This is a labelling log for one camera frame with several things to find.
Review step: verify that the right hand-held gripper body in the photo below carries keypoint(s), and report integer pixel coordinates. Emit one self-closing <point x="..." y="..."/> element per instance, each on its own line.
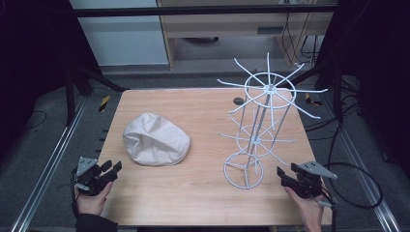
<point x="306" y="182"/>

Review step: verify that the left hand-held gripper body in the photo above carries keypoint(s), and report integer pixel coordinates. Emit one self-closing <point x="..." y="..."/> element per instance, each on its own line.
<point x="92" y="179"/>

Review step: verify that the white cloth hat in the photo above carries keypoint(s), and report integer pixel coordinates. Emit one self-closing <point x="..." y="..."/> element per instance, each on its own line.
<point x="156" y="140"/>

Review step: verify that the person's left hand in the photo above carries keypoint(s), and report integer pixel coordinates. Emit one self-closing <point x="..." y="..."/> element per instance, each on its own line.
<point x="92" y="203"/>

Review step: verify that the person's right hand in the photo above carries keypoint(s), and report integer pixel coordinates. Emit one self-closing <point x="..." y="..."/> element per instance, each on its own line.
<point x="307" y="211"/>

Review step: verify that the yellow black striped tape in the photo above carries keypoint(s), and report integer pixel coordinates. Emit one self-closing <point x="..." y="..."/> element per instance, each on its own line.
<point x="103" y="103"/>
<point x="312" y="100"/>

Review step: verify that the black round table grommet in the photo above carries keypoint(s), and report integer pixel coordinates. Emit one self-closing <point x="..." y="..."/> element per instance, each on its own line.
<point x="238" y="101"/>

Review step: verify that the black metal stand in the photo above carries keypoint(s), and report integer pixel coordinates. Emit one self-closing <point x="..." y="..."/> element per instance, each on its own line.
<point x="335" y="93"/>
<point x="80" y="83"/>

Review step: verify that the black curtain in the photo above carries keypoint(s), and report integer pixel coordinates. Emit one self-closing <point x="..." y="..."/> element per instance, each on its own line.
<point x="35" y="64"/>
<point x="377" y="74"/>

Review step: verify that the white cabinet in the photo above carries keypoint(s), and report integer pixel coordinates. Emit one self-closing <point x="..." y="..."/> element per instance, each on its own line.
<point x="122" y="38"/>

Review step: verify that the light wooden desk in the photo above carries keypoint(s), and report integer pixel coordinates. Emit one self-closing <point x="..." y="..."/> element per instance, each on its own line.
<point x="225" y="24"/>

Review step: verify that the black horizontal bar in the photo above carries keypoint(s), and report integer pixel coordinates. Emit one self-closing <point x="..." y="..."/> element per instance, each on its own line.
<point x="193" y="10"/>

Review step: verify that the aluminium floor rail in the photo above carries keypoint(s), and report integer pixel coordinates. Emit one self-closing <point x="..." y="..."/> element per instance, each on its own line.
<point x="364" y="180"/>
<point x="48" y="164"/>

